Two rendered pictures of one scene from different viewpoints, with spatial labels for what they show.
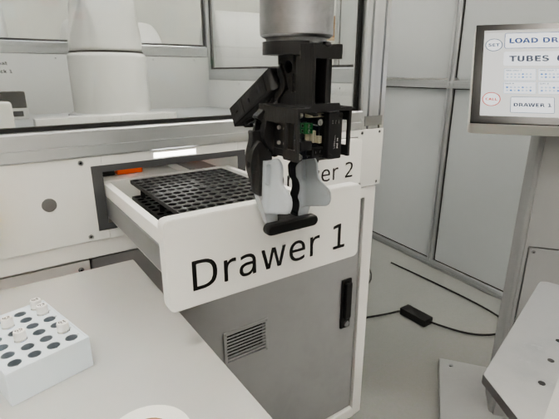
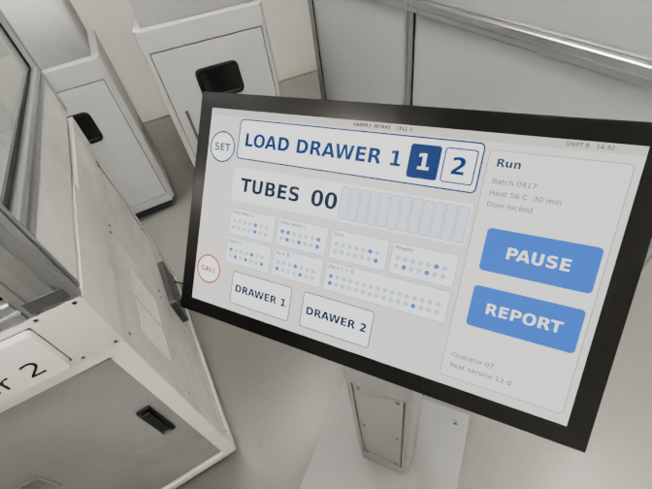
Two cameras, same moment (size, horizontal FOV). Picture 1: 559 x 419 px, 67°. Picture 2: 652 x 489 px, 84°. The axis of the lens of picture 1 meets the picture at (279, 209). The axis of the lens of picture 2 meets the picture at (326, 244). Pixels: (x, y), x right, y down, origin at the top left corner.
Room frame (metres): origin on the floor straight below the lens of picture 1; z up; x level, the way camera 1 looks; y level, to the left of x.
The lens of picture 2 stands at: (0.76, -0.76, 1.38)
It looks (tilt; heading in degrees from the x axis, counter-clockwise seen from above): 45 degrees down; 13
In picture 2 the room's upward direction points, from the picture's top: 11 degrees counter-clockwise
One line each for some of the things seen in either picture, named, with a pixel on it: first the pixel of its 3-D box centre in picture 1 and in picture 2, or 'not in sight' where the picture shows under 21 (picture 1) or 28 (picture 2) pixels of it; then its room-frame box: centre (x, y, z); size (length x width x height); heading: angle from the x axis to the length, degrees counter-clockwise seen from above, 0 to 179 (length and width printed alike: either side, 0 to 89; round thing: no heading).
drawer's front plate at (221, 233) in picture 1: (273, 239); not in sight; (0.51, 0.01, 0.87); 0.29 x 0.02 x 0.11; 125
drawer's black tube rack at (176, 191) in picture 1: (205, 204); not in sight; (0.67, 0.12, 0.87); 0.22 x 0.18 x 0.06; 35
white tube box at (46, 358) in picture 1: (29, 346); not in sight; (0.41, 0.28, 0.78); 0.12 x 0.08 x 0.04; 49
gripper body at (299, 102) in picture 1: (299, 102); not in sight; (0.47, -0.02, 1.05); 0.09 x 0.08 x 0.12; 35
